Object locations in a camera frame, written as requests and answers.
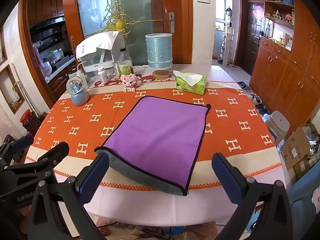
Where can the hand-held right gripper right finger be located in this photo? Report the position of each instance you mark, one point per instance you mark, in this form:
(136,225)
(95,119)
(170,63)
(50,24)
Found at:
(226,177)

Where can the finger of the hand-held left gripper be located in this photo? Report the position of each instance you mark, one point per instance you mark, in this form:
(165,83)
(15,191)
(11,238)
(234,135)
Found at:
(22,141)
(53,152)

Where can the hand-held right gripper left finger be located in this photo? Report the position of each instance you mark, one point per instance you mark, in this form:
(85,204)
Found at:
(95,170)

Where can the purple and grey towel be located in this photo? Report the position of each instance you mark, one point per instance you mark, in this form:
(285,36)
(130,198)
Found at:
(160,135)

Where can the red bucket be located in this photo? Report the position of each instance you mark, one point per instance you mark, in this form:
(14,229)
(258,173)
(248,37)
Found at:
(28,123)

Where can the orange patterned tablecloth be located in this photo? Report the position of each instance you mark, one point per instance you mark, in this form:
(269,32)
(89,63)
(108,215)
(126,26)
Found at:
(75,120)

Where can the blue snow globe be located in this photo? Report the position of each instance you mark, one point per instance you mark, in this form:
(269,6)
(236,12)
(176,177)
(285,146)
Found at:
(79,97)

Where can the grey plastic stool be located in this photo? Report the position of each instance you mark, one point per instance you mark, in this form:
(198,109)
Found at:
(278,123)

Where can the cardboard boxes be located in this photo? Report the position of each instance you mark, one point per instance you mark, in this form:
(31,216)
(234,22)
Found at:
(296,147)

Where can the white pill bottle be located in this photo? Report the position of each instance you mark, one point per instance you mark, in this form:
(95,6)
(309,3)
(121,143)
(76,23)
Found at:
(102,76)

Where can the blue slippers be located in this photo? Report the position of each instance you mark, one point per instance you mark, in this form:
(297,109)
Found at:
(243,86)

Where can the green tissue box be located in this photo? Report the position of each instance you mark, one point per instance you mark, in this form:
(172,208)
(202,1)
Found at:
(197,87)

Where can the pink block pig toy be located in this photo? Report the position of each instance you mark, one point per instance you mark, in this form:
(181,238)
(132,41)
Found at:
(130,80)

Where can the clear glass bottle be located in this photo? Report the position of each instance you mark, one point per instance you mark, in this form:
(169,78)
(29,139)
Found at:
(125,66)

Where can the white cloth cover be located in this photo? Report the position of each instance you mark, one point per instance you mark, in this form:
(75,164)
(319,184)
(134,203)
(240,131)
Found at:
(97,43)

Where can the white storage box with towel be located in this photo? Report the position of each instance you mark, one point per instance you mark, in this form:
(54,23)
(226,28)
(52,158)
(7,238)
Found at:
(117,52)

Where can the white shoe rack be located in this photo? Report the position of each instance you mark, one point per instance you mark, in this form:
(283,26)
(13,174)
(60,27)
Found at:
(227,47)

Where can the blue table lamp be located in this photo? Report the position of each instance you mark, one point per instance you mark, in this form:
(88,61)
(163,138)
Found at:
(159,52)

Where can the wooden kitchen cabinet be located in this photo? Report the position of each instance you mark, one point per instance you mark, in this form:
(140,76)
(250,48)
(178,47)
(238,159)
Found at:
(40,5)

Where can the dark entrance door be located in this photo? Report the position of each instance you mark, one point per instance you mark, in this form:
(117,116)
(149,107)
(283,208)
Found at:
(253,37)

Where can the wooden framed glass door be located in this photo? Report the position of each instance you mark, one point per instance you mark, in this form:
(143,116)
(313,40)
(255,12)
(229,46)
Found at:
(140,7)

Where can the wooden wall cabinet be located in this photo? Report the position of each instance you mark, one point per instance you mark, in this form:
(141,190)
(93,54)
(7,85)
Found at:
(287,75)

